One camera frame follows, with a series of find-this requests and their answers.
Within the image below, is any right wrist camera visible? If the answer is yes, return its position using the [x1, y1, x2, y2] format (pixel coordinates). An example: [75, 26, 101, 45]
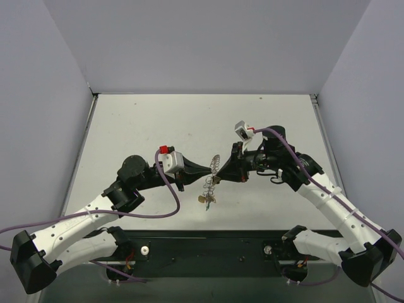
[234, 121, 254, 149]

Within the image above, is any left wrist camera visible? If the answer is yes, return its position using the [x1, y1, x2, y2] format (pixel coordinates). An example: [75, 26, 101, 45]
[158, 145, 185, 174]

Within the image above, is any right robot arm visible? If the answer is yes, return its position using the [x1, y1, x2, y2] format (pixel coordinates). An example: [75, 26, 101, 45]
[215, 121, 403, 287]

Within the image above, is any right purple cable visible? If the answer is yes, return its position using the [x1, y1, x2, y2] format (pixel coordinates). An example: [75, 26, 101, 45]
[254, 126, 404, 300]

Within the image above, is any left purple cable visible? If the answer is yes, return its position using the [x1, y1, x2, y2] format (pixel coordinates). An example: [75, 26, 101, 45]
[0, 150, 181, 283]

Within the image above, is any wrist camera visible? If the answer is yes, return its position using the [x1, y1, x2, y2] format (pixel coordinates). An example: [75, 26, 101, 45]
[234, 121, 254, 149]
[158, 145, 185, 174]

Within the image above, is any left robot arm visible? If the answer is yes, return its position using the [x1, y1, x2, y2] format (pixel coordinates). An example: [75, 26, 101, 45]
[10, 151, 211, 294]

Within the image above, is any purple cable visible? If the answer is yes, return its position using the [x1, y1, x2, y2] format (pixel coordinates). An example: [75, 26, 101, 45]
[0, 150, 181, 283]
[254, 126, 404, 300]

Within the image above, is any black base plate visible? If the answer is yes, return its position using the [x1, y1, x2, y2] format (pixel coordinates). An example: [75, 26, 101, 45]
[91, 230, 321, 278]

